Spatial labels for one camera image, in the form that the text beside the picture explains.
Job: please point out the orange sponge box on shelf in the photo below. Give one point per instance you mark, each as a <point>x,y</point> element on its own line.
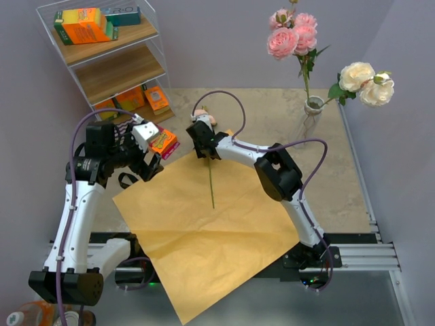
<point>80,26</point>

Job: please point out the white wire wooden shelf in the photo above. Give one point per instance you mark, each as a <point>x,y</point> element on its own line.
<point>107,69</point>

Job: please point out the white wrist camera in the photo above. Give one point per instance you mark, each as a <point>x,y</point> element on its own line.
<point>206,118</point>
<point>144,134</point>

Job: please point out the orange green box bottom middle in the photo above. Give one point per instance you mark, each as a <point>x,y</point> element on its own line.
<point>131,99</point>

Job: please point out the white rose stem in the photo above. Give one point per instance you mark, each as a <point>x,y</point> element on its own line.
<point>360,80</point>

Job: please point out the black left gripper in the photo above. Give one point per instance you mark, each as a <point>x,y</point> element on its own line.
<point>145,170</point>

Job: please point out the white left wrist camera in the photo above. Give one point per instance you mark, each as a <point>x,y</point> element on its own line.
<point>144,134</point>

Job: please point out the teal box on shelf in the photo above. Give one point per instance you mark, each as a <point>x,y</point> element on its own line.
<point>123,16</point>

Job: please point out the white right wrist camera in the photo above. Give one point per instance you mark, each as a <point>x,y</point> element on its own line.
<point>206,118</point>

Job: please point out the orange box bottom shelf right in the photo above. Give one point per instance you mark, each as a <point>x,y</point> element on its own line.
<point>157,99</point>

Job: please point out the white ceramic vase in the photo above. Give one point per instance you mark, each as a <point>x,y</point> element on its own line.
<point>308,118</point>

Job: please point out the orange wrapping paper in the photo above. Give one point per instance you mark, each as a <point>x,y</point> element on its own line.
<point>202,254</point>

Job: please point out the orange pink sponge box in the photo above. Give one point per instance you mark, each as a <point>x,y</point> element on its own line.
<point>164,144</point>

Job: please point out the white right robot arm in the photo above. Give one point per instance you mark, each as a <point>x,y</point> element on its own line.
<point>279,175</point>

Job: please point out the purple wavy striped mat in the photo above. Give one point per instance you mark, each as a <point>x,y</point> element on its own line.
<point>122,128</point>

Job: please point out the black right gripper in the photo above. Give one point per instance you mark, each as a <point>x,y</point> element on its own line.
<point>200,153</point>

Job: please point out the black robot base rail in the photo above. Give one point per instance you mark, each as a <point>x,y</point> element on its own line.
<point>300,263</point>

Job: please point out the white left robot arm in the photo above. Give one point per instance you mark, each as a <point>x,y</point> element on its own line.
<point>70,275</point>

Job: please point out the metal tin can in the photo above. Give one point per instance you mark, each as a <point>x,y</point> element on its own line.
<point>86,318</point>

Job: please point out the orange juice bottle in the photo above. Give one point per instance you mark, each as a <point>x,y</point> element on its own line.
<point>34,313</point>

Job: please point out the pink flower bunch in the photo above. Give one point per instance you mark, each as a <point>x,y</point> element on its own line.
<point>204,108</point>

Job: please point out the pink rose stem large bloom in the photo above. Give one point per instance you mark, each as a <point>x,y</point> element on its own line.
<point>282,43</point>

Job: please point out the green box on shelf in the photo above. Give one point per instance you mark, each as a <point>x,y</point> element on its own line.
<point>111,31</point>

